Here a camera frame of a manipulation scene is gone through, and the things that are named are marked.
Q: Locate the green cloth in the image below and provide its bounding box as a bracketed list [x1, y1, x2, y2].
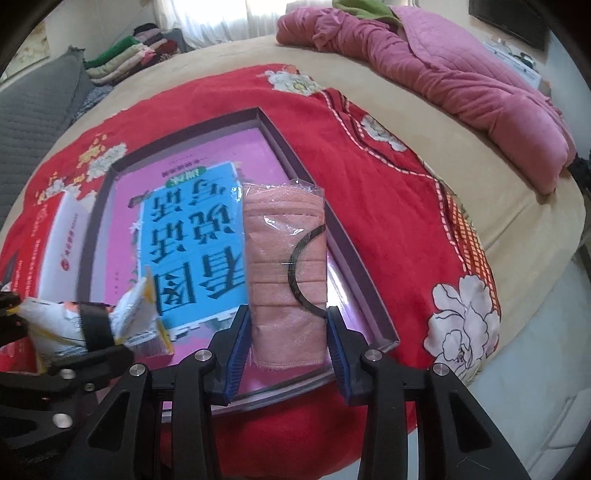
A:
[332, 0, 402, 26]

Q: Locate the white and yellow snack packet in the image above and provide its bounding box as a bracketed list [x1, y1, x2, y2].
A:
[14, 277, 174, 370]

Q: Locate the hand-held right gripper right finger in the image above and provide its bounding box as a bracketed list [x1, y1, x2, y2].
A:
[325, 307, 532, 480]

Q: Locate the red and white carton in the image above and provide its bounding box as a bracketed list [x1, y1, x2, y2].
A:
[0, 191, 93, 370]

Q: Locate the pink quilt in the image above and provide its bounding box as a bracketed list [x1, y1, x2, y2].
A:
[276, 4, 578, 195]

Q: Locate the white cabinet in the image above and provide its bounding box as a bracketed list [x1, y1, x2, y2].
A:
[485, 39, 541, 88]

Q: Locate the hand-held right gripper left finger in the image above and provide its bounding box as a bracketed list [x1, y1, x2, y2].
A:
[55, 305, 251, 480]

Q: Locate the blue patterned cushion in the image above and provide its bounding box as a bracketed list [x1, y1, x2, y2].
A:
[78, 85, 112, 116]

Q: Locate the stack of folded clothes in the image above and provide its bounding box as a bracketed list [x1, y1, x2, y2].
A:
[85, 22, 188, 86]

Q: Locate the red floral blanket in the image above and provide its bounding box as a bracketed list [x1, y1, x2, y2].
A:
[0, 62, 504, 480]

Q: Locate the beige bed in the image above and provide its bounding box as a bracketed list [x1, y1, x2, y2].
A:
[0, 34, 591, 480]

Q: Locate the pink cloth pack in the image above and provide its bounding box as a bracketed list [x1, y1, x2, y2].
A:
[241, 181, 329, 370]

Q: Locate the purple cardboard box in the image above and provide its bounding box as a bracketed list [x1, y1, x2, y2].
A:
[76, 107, 400, 411]

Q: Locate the black television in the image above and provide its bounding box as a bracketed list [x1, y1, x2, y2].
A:
[468, 0, 550, 51]

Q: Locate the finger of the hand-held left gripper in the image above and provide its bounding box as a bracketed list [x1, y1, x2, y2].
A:
[0, 292, 21, 352]
[0, 302, 148, 450]

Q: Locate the black bag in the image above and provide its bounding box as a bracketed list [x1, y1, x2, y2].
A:
[568, 157, 591, 195]

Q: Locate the white curtain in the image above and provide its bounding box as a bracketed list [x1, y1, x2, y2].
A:
[180, 0, 333, 47]

